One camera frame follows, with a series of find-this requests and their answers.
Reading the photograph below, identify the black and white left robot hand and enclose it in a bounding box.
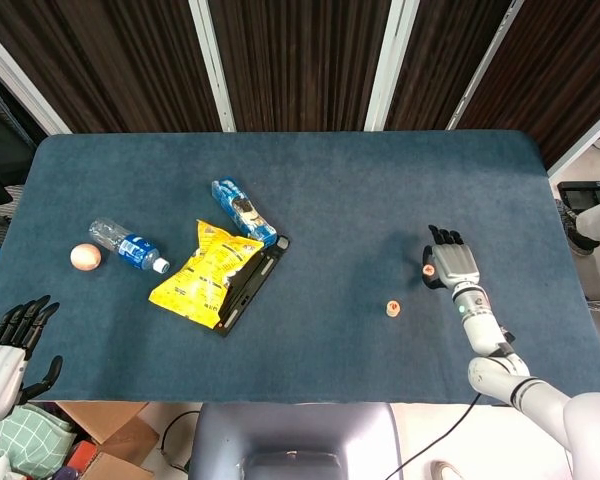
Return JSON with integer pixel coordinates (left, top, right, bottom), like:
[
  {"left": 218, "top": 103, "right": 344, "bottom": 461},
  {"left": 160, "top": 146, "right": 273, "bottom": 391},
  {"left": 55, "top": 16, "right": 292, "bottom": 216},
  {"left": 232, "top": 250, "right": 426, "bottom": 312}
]
[{"left": 0, "top": 294, "right": 64, "bottom": 421}]

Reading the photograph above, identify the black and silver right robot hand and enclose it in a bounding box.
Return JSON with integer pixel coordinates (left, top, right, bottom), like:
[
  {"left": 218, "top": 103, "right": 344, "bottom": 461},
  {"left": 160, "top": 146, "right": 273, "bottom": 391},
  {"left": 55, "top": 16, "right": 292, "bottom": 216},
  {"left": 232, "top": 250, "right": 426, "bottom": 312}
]
[{"left": 421, "top": 224, "right": 482, "bottom": 291}]

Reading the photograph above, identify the green checked cloth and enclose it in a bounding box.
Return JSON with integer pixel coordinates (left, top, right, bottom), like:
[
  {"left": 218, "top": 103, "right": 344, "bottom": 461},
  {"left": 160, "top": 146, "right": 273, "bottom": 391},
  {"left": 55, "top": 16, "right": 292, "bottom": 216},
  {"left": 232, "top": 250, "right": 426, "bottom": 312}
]
[{"left": 0, "top": 403, "right": 77, "bottom": 479}]

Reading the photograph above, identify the red notebook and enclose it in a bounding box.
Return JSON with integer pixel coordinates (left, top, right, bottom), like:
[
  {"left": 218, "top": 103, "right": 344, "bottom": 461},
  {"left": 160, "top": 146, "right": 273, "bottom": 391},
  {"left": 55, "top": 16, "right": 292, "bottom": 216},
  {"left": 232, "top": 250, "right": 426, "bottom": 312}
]
[{"left": 67, "top": 439, "right": 101, "bottom": 471}]

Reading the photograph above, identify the dark grey sneaker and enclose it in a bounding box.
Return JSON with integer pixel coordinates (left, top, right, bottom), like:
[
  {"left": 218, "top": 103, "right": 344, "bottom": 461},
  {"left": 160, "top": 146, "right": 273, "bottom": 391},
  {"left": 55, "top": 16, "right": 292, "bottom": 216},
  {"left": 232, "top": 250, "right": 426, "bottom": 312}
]
[{"left": 554, "top": 198, "right": 600, "bottom": 257}]

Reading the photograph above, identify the brown cardboard box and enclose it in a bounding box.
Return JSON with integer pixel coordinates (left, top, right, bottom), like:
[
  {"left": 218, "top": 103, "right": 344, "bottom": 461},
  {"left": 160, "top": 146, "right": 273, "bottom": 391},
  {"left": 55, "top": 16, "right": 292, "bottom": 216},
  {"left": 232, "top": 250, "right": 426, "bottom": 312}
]
[{"left": 54, "top": 401, "right": 161, "bottom": 480}]

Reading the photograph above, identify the blue felt table cloth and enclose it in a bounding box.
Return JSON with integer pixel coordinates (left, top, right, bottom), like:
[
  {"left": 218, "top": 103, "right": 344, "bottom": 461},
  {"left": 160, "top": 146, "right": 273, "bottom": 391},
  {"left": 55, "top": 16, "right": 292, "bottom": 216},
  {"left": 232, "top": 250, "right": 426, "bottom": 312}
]
[{"left": 0, "top": 130, "right": 600, "bottom": 405}]

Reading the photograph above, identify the black floor tray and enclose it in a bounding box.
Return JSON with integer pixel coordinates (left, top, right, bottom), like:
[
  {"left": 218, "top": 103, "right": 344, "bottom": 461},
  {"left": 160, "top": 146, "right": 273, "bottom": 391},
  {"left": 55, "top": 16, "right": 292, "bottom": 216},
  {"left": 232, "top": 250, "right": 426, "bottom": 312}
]
[{"left": 557, "top": 180, "right": 600, "bottom": 211}]

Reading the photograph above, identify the beige wooden ball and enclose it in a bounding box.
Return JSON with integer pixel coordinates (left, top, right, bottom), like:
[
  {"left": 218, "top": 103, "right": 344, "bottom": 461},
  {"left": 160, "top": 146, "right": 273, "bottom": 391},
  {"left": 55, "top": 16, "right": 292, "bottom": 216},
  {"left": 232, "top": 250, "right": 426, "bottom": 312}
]
[{"left": 69, "top": 242, "right": 103, "bottom": 273}]

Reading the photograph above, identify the clear plastic water bottle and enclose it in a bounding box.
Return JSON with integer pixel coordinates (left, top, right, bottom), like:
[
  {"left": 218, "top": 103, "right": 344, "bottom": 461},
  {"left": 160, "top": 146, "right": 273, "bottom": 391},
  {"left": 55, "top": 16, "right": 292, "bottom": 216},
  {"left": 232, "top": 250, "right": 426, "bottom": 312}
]
[{"left": 88, "top": 216, "right": 171, "bottom": 275}]

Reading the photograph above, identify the white sneaker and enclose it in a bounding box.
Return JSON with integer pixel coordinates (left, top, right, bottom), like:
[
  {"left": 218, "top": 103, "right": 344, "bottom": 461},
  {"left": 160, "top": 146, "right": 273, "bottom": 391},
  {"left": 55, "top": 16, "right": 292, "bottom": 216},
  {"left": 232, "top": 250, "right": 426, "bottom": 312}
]
[{"left": 429, "top": 459, "right": 469, "bottom": 480}]

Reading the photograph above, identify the blue cookie pack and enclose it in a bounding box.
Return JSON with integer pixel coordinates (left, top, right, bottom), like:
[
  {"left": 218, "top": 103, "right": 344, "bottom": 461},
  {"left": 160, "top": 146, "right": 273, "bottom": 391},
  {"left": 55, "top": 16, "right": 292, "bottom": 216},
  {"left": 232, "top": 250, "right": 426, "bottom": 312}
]
[{"left": 210, "top": 177, "right": 278, "bottom": 247}]

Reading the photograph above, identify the yellow chips bag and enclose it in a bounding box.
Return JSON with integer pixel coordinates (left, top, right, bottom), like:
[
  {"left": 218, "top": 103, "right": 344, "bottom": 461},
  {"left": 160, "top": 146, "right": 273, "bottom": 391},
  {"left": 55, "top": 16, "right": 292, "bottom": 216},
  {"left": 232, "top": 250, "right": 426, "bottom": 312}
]
[{"left": 147, "top": 218, "right": 265, "bottom": 330}]

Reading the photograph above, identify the dark monitor screen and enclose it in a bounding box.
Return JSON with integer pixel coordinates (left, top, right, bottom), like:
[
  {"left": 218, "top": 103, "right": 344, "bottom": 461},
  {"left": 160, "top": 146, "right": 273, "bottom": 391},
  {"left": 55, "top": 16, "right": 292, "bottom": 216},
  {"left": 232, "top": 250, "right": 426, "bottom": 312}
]
[{"left": 0, "top": 97, "right": 37, "bottom": 189}]

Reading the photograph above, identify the grey robot torso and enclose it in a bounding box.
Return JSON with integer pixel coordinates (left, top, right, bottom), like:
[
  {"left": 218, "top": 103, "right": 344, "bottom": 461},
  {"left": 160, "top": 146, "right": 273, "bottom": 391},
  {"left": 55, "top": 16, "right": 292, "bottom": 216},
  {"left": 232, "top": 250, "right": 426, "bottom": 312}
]
[{"left": 187, "top": 402, "right": 404, "bottom": 480}]

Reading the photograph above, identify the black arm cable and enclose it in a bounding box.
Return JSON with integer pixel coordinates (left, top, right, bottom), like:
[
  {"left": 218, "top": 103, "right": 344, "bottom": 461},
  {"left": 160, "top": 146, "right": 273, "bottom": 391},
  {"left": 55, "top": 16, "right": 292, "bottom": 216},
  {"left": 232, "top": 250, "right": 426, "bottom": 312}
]
[{"left": 384, "top": 393, "right": 481, "bottom": 480}]

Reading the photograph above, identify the black floor cable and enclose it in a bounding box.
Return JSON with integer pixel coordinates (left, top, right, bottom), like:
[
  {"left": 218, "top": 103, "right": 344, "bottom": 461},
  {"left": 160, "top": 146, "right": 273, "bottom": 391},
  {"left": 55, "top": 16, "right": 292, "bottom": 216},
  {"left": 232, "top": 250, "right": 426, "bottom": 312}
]
[{"left": 159, "top": 409, "right": 201, "bottom": 471}]

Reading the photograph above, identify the white partition post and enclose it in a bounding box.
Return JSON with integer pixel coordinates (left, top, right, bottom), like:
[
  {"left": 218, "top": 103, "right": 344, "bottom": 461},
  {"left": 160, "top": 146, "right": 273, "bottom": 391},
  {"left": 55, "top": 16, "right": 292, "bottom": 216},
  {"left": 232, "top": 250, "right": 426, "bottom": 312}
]
[
  {"left": 187, "top": 0, "right": 237, "bottom": 134},
  {"left": 444, "top": 0, "right": 526, "bottom": 131},
  {"left": 547, "top": 99, "right": 600, "bottom": 176},
  {"left": 363, "top": 0, "right": 421, "bottom": 132},
  {"left": 0, "top": 19, "right": 72, "bottom": 136}
]

